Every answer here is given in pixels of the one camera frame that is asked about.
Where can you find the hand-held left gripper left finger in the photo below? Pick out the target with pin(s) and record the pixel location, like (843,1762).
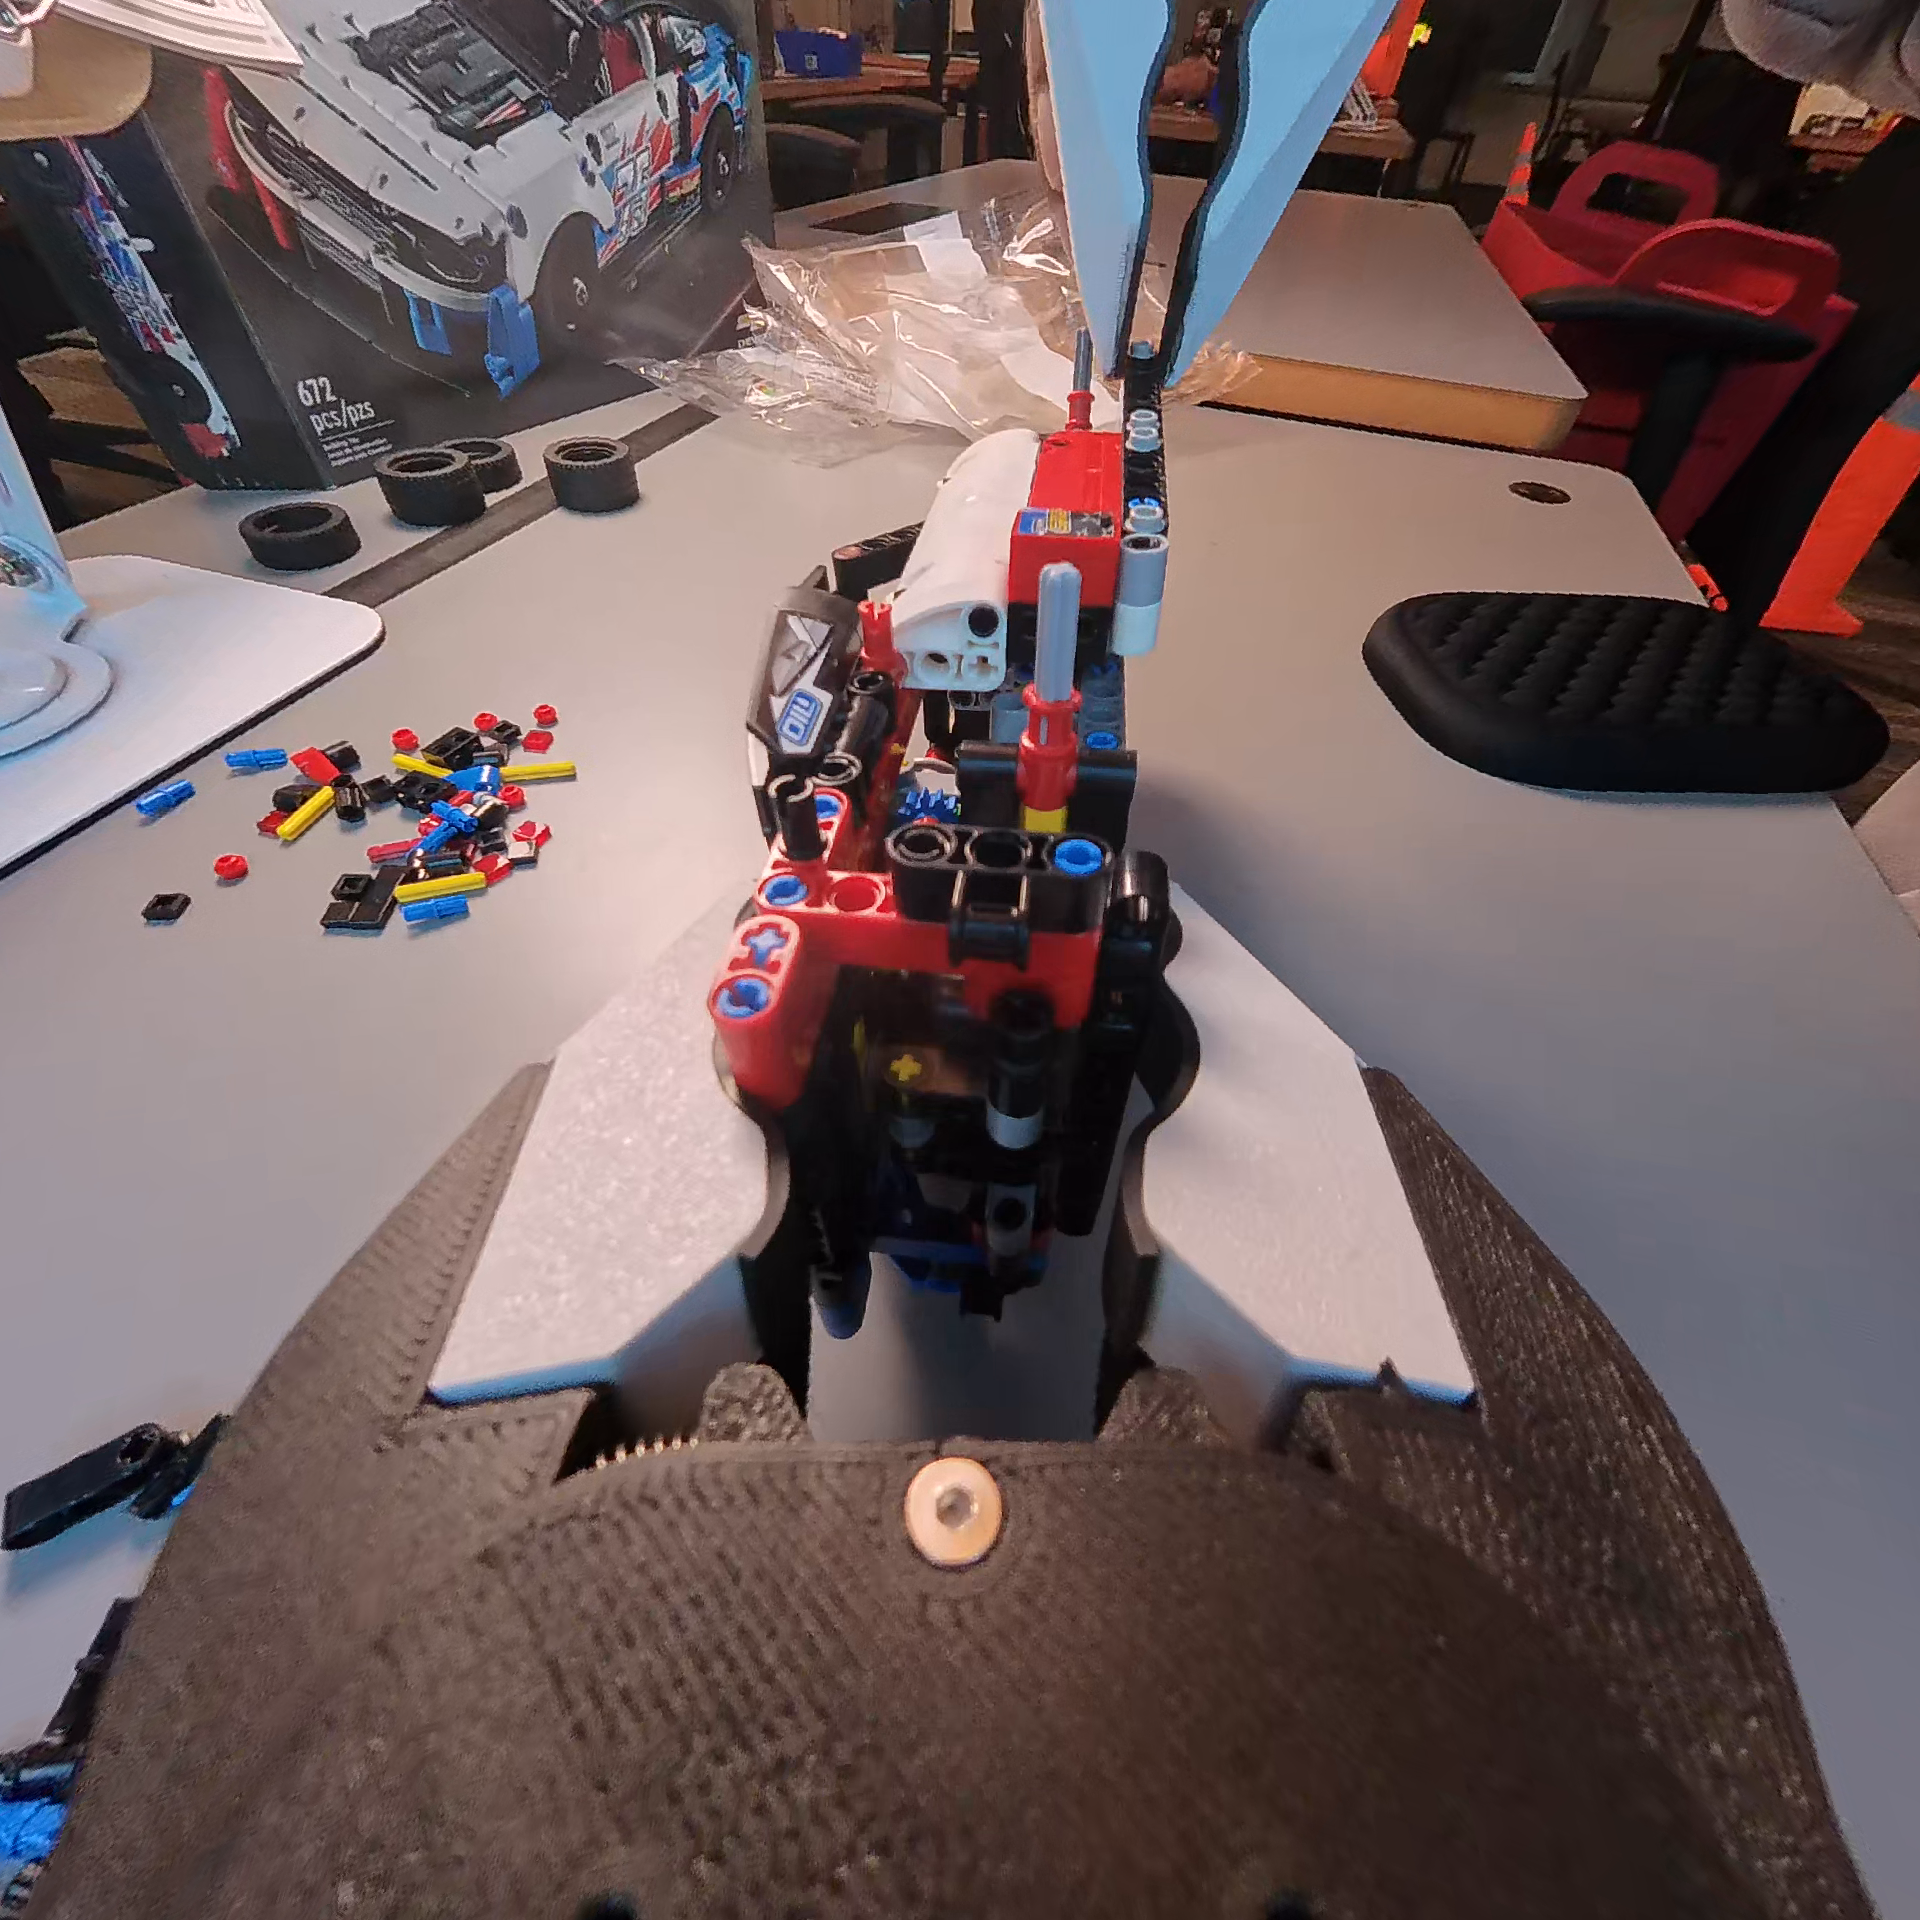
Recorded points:
(600,1201)

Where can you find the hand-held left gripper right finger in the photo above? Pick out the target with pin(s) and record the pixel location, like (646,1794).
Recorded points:
(1291,1201)

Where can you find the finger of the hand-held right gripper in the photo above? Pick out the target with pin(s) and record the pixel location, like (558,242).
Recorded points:
(1095,119)
(1291,89)

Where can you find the long black lego beam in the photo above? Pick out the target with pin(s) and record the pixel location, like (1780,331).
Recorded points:
(1145,404)

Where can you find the lego race car model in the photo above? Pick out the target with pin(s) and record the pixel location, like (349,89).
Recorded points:
(1079,481)

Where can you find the black lego connector piece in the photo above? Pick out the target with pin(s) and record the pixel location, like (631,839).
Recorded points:
(76,1493)

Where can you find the black lego tyre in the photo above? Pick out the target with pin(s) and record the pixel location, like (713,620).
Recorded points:
(300,535)
(592,474)
(428,489)
(487,463)

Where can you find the lego set box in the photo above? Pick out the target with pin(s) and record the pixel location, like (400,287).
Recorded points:
(376,181)

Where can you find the lego instruction booklet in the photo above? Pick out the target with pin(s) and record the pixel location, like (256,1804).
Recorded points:
(182,23)

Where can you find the orange traffic cone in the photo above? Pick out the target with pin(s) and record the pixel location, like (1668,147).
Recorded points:
(1520,172)
(1876,511)

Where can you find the crumpled clear plastic bag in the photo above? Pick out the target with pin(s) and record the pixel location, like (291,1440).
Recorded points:
(902,316)

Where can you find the black office chair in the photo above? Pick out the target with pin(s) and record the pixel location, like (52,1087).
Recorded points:
(820,157)

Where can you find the pile of small colourful pieces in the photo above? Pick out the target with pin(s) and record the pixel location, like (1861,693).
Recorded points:
(422,809)

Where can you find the red office chair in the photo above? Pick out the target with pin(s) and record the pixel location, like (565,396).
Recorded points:
(1724,253)

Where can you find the black desk grommet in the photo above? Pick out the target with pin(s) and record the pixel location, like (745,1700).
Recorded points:
(1540,492)

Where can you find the black textured wrist rest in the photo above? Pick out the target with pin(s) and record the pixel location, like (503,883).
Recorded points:
(1621,697)

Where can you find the white book stand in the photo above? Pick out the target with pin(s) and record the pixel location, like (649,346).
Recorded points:
(224,644)

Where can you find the blue bin with white label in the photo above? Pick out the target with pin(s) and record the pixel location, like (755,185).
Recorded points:
(30,1815)

